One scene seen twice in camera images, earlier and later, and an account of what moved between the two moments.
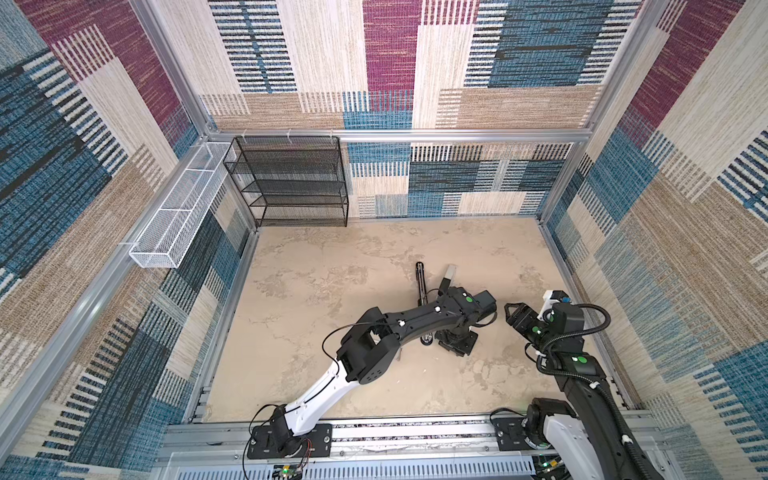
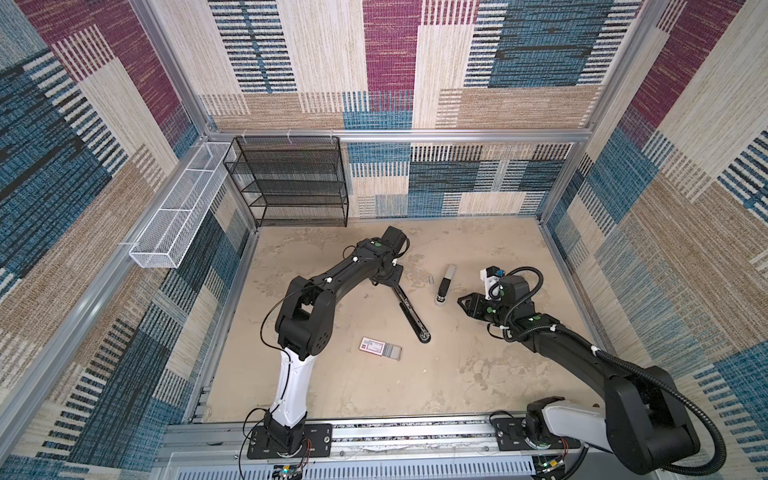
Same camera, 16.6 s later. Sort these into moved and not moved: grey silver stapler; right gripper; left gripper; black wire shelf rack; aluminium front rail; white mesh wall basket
Moved: left gripper; right gripper
Not moved: aluminium front rail; white mesh wall basket; black wire shelf rack; grey silver stapler
